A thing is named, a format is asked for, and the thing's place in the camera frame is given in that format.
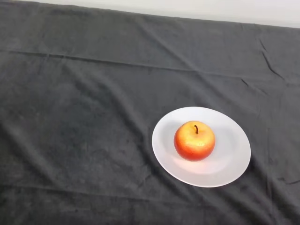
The black cloth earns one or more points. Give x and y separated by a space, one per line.
70 93

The white round plate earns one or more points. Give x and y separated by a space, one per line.
211 173

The red yellow apple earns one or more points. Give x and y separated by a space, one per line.
194 140

